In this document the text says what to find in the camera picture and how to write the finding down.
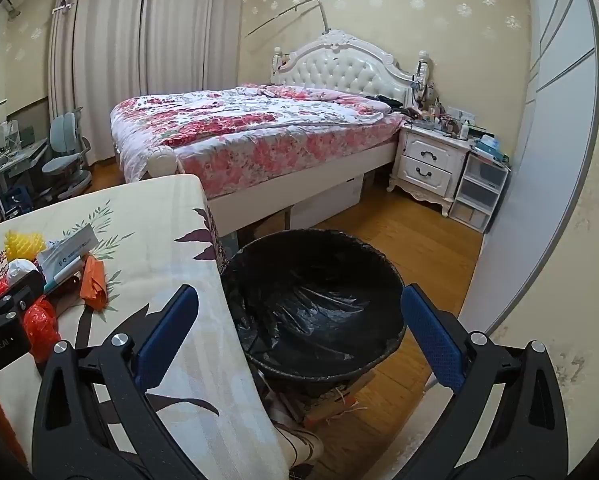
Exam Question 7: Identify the brown cardboard box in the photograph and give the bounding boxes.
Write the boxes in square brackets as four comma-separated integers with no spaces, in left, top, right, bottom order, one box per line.
[252,205,292,241]

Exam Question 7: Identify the white storage box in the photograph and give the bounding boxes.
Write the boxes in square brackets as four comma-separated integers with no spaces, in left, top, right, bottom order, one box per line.
[289,172,365,231]

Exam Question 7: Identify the thin metal rod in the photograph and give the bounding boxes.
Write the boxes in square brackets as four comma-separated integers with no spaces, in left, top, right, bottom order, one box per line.
[244,0,330,38]

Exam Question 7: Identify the leaf printed cream tablecloth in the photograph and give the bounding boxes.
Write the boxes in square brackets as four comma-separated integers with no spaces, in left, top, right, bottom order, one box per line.
[0,174,292,480]

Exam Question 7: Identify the black-lined waste bin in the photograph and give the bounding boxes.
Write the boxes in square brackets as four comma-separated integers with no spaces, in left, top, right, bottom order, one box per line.
[220,228,408,411]

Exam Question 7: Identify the white paper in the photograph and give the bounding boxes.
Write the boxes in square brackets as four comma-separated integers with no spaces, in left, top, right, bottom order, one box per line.
[6,259,41,287]

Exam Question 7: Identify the white carved nightstand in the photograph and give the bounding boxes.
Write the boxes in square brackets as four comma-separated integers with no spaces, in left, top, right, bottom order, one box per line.
[387,122,473,218]

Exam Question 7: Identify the pile of toiletries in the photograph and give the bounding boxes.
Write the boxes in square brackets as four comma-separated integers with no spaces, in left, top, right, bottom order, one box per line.
[404,92,480,138]

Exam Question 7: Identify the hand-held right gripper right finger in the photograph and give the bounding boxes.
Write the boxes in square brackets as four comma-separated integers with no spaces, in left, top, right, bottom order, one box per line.
[400,284,570,480]

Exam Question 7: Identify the beige striped curtain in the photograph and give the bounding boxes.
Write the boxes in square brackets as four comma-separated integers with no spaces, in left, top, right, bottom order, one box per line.
[46,0,149,166]
[139,0,247,111]

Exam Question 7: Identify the grey study desk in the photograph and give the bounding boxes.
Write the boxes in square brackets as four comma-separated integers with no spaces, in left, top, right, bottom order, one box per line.
[0,120,50,196]

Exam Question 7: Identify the yellow foam fruit net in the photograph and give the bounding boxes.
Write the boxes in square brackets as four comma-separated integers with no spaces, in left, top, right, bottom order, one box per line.
[4,229,47,262]

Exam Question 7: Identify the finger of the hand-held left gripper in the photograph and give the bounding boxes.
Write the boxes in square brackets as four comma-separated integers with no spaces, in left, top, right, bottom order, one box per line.
[0,270,46,328]

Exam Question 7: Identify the clear plastic drawer unit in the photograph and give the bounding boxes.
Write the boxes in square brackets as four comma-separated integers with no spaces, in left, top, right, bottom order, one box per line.
[449,150,510,233]

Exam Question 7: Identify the pale blue desk chair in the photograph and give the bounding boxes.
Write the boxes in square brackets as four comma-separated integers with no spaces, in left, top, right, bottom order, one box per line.
[42,111,93,201]

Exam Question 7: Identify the bright red plastic bag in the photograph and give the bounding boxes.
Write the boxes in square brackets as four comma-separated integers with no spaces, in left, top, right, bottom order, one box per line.
[23,296,62,363]

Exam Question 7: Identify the white sliding wardrobe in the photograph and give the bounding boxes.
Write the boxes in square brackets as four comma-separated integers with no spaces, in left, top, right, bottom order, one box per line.
[459,0,599,356]

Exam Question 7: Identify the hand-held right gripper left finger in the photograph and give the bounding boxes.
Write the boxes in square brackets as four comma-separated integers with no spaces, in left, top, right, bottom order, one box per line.
[32,284,200,480]

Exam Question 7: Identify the pink floral quilt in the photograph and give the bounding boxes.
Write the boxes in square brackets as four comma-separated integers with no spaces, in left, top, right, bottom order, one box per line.
[110,84,410,200]

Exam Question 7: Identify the white bed with tufted headboard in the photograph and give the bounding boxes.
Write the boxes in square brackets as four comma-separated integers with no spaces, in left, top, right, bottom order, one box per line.
[110,29,433,241]

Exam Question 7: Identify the white lined fabric item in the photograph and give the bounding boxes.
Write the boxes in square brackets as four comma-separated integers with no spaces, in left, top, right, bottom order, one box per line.
[274,422,325,466]

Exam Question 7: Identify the teal tissue box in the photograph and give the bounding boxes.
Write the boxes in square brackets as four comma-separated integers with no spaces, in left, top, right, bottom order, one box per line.
[472,132,510,163]

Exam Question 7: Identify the teal white tube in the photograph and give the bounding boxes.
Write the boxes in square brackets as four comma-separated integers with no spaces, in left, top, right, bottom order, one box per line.
[36,225,100,286]

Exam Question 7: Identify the orange plastic bag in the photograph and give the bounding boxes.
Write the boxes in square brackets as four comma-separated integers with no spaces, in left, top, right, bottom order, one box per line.
[79,255,111,311]

